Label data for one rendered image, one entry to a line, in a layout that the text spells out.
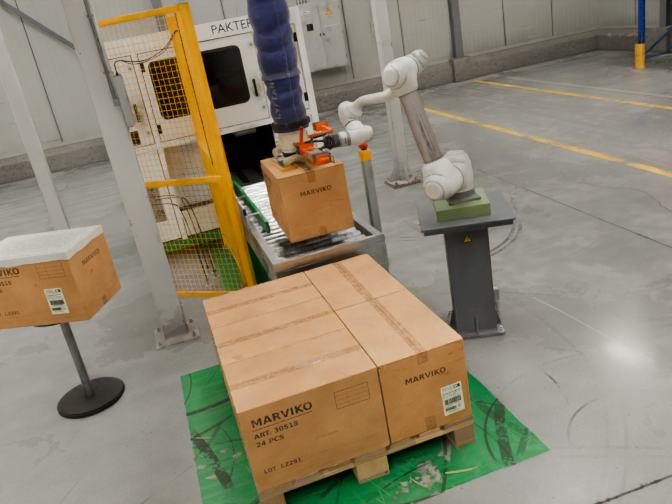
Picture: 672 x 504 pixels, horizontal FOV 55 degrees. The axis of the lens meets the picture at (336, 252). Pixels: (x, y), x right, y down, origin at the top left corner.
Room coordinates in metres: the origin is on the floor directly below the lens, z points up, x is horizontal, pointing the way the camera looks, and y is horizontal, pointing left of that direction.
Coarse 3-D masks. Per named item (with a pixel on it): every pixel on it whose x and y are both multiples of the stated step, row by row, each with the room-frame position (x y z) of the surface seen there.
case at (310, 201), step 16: (336, 160) 3.76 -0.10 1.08; (272, 176) 3.75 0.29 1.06; (288, 176) 3.59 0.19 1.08; (304, 176) 3.61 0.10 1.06; (320, 176) 3.63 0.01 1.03; (336, 176) 3.65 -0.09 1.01; (272, 192) 3.91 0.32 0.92; (288, 192) 3.58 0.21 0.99; (304, 192) 3.60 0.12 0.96; (320, 192) 3.62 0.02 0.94; (336, 192) 3.64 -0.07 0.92; (272, 208) 4.07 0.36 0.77; (288, 208) 3.58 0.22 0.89; (304, 208) 3.60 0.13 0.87; (320, 208) 3.62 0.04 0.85; (336, 208) 3.64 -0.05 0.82; (288, 224) 3.58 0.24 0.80; (304, 224) 3.60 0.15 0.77; (320, 224) 3.62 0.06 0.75; (336, 224) 3.64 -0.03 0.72; (352, 224) 3.66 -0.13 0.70
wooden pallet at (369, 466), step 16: (240, 432) 2.58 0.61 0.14; (432, 432) 2.33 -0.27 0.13; (448, 432) 2.42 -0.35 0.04; (464, 432) 2.36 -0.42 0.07; (384, 448) 2.27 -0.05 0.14; (400, 448) 2.29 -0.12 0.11; (336, 464) 2.22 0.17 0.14; (352, 464) 2.24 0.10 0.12; (368, 464) 2.25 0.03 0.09; (384, 464) 2.27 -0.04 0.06; (304, 480) 2.18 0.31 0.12; (368, 480) 2.25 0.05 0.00; (272, 496) 2.15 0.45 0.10
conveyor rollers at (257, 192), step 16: (256, 192) 5.41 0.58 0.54; (256, 224) 4.50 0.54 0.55; (272, 224) 4.43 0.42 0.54; (272, 240) 4.07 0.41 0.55; (288, 240) 4.01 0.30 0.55; (304, 240) 3.95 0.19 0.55; (320, 240) 3.95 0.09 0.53; (336, 240) 3.88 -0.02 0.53; (352, 240) 3.82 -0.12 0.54; (288, 256) 3.72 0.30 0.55
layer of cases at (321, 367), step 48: (288, 288) 3.24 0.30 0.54; (336, 288) 3.12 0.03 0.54; (384, 288) 3.01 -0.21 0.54; (240, 336) 2.78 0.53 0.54; (288, 336) 2.69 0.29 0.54; (336, 336) 2.60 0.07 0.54; (384, 336) 2.52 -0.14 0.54; (432, 336) 2.44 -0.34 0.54; (240, 384) 2.35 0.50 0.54; (288, 384) 2.28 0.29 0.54; (336, 384) 2.24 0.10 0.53; (384, 384) 2.29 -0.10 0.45; (432, 384) 2.34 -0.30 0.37; (288, 432) 2.18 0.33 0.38; (336, 432) 2.23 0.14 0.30; (384, 432) 2.28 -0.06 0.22; (288, 480) 2.17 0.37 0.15
